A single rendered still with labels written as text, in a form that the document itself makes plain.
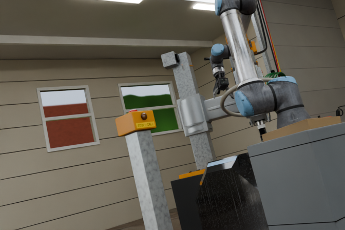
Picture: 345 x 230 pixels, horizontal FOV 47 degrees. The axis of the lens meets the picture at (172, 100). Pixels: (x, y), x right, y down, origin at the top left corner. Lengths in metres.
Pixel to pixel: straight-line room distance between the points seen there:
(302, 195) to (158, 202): 0.74
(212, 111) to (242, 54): 2.02
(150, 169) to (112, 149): 7.90
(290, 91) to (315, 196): 0.56
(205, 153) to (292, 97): 2.13
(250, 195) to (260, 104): 1.00
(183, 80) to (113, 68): 6.00
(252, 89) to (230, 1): 0.54
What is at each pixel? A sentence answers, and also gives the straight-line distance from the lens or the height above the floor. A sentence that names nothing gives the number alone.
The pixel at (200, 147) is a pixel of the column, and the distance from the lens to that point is 4.18.
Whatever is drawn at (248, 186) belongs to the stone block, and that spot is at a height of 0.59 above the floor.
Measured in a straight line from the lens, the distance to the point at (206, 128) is 4.14.
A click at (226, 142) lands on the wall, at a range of 10.64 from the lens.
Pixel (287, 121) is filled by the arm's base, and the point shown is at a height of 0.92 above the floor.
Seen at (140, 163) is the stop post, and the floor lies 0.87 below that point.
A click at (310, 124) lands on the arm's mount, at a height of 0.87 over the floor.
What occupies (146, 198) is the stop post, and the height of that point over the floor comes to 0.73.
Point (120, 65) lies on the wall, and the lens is 10.29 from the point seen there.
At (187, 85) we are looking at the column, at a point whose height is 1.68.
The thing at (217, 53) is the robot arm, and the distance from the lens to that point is 2.83.
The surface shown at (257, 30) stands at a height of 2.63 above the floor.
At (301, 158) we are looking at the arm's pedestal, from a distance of 2.00.
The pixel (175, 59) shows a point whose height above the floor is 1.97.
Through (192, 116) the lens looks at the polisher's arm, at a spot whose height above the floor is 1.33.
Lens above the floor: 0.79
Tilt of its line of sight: 10 degrees up
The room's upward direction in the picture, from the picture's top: 14 degrees counter-clockwise
